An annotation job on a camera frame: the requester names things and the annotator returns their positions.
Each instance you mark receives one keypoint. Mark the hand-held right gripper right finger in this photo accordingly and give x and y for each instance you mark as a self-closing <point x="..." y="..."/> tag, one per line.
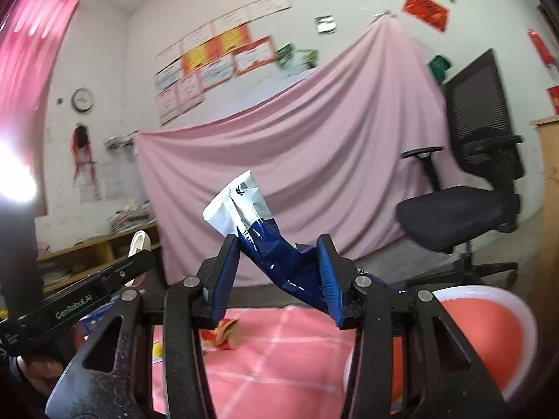
<point x="327" y="270"/>

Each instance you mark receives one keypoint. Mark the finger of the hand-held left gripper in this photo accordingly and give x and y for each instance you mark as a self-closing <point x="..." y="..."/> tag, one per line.
<point x="131" y="266"/>

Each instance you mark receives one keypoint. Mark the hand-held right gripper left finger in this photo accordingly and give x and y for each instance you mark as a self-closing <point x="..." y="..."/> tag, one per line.
<point x="222" y="270"/>

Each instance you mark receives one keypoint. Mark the blue and white snack wrapper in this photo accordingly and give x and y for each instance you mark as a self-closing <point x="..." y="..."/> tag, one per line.
<point x="262" y="244"/>

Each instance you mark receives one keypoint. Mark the red and white plastic basin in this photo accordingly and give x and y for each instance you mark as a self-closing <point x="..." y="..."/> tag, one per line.
<point x="480" y="336"/>

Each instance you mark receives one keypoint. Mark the person's left hand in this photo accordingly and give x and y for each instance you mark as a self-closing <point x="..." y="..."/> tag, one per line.
<point x="41" y="371"/>

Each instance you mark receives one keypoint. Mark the wooden shelf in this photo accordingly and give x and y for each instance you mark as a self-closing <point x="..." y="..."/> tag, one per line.
<point x="100" y="248"/>

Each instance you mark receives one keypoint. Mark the blue printed cardboard box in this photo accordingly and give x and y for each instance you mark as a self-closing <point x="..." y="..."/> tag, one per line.
<point x="94" y="316"/>

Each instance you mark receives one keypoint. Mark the stack of papers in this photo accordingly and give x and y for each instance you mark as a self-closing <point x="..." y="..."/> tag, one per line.
<point x="131" y="216"/>

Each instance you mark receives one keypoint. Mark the crumpled red and yellow wrapper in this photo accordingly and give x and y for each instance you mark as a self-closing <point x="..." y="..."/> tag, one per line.
<point x="225" y="334"/>

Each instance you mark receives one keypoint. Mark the red hanging tassel ornament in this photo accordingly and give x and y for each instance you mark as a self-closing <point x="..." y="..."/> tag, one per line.
<point x="81" y="152"/>

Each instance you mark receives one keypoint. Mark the pink hanging sheet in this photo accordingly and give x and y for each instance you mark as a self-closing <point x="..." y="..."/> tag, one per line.
<point x="305" y="139"/>

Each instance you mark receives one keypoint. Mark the black office chair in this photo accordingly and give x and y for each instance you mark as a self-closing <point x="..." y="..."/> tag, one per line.
<point x="454" y="214"/>

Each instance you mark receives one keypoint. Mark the bright pink curtain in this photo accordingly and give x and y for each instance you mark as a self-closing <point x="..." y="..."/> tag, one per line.
<point x="30" y="52"/>

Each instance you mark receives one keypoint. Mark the wooden cabinet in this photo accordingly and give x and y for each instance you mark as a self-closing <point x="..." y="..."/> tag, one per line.
<point x="550" y="174"/>

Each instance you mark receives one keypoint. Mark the round wall clock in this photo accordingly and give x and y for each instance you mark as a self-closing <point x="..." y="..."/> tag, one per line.
<point x="82" y="99"/>

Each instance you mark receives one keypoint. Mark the cluster of wall certificates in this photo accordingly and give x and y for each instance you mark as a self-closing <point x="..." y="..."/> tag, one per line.
<point x="209" y="70"/>

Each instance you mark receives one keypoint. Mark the green wall sticker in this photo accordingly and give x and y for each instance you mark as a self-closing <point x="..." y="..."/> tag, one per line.
<point x="290" y="54"/>
<point x="439" y="66"/>

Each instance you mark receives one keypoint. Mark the silver and black wall sticker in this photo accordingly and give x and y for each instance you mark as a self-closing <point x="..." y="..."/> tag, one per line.
<point x="325" y="24"/>

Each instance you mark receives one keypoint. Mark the red wall poster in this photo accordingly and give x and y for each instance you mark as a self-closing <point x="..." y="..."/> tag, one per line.
<point x="426" y="11"/>

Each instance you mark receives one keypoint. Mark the red wall paper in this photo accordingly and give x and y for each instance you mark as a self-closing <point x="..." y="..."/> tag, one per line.
<point x="553" y="100"/>

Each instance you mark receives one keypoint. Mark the red wall ornament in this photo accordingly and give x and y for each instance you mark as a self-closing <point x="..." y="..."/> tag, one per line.
<point x="541" y="48"/>

